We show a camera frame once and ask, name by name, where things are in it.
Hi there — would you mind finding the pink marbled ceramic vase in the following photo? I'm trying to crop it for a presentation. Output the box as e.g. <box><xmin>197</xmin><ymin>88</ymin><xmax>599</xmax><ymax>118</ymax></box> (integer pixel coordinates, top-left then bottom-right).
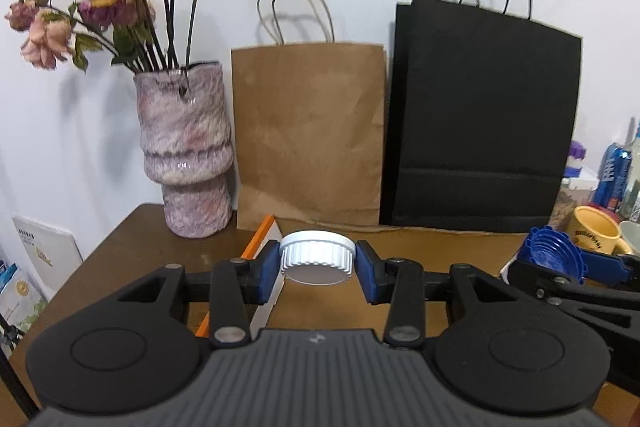
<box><xmin>133</xmin><ymin>61</ymin><xmax>236</xmax><ymax>239</ymax></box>

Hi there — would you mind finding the purple lidded jar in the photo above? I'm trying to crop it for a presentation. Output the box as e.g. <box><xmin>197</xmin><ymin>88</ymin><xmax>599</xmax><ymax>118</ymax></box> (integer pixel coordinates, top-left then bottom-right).
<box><xmin>567</xmin><ymin>140</ymin><xmax>587</xmax><ymax>178</ymax></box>

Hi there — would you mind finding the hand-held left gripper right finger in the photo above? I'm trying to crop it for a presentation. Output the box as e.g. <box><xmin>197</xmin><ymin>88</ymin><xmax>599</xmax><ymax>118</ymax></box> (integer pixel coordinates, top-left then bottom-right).
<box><xmin>355</xmin><ymin>239</ymin><xmax>506</xmax><ymax>349</ymax></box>

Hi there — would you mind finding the white and blue packet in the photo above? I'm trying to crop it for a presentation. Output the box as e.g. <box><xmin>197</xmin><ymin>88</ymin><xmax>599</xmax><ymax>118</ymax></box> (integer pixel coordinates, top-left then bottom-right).
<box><xmin>0</xmin><ymin>261</ymin><xmax>49</xmax><ymax>350</ymax></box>

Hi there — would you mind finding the orange cardboard box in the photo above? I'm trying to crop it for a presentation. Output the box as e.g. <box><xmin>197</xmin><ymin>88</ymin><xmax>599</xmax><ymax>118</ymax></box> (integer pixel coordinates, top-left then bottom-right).
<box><xmin>196</xmin><ymin>214</ymin><xmax>286</xmax><ymax>339</ymax></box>

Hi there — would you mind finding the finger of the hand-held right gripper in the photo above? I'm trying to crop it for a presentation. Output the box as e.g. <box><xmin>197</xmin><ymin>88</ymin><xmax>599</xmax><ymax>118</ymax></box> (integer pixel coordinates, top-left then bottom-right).
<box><xmin>580</xmin><ymin>251</ymin><xmax>640</xmax><ymax>284</ymax></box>
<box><xmin>506</xmin><ymin>259</ymin><xmax>640</xmax><ymax>349</ymax></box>

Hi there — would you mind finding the black paper bag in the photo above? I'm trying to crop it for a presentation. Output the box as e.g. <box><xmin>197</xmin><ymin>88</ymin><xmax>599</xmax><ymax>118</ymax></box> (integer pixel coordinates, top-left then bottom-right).
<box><xmin>379</xmin><ymin>0</ymin><xmax>584</xmax><ymax>234</ymax></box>

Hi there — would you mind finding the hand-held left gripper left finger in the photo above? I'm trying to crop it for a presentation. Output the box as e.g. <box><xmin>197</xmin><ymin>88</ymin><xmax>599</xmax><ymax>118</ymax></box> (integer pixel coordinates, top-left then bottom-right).
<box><xmin>117</xmin><ymin>240</ymin><xmax>286</xmax><ymax>349</ymax></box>

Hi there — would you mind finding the blue drink can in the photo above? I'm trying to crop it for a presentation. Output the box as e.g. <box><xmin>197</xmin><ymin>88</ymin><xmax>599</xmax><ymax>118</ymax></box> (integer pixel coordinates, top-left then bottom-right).
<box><xmin>592</xmin><ymin>142</ymin><xmax>632</xmax><ymax>210</ymax></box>

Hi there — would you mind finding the clear glass bottle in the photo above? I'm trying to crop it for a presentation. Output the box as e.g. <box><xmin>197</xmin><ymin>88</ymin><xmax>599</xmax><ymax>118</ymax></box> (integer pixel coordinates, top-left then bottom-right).
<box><xmin>620</xmin><ymin>119</ymin><xmax>640</xmax><ymax>219</ymax></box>

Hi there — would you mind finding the yellow bear mug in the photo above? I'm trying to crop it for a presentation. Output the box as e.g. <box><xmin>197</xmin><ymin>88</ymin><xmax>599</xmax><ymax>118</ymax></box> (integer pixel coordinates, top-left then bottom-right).
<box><xmin>570</xmin><ymin>205</ymin><xmax>634</xmax><ymax>257</ymax></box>

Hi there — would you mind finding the white ceramic cup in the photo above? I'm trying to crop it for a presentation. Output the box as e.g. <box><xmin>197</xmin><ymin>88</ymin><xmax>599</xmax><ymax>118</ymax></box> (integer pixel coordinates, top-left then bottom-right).
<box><xmin>619</xmin><ymin>220</ymin><xmax>640</xmax><ymax>256</ymax></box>

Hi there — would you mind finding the white ribbed jar lid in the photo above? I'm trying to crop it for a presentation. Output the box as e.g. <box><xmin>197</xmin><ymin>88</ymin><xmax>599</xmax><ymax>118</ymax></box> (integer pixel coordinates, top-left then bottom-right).
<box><xmin>278</xmin><ymin>230</ymin><xmax>357</xmax><ymax>286</ymax></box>

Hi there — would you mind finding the brown paper bag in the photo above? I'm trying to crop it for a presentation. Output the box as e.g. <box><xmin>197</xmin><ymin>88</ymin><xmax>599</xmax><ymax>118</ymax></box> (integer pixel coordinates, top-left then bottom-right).
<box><xmin>230</xmin><ymin>0</ymin><xmax>388</xmax><ymax>231</ymax></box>

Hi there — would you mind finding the clear food container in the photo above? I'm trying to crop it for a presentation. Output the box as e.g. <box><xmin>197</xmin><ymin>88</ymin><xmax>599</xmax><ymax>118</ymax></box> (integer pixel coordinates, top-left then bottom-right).
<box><xmin>554</xmin><ymin>172</ymin><xmax>601</xmax><ymax>229</ymax></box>

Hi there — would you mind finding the white booklet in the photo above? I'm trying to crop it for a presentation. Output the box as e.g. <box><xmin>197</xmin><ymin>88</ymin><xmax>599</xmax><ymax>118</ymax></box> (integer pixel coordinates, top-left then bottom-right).
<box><xmin>11</xmin><ymin>214</ymin><xmax>84</xmax><ymax>304</ymax></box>

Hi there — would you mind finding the black tripod stand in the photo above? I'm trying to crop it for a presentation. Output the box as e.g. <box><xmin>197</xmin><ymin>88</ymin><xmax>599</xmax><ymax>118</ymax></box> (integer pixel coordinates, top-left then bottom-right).
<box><xmin>0</xmin><ymin>307</ymin><xmax>38</xmax><ymax>424</ymax></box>

